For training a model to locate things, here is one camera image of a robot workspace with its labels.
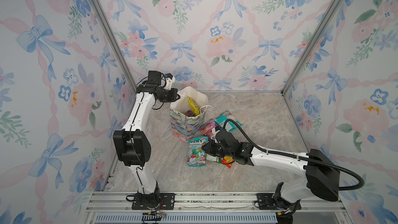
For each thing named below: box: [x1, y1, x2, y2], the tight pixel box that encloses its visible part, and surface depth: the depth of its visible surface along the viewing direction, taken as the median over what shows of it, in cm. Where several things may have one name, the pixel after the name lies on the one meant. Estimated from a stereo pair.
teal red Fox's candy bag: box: [187, 136, 209, 167], surface depth 81 cm
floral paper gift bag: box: [169, 86, 212, 143], surface depth 87 cm
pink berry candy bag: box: [199, 118, 219, 139], surface depth 100 cm
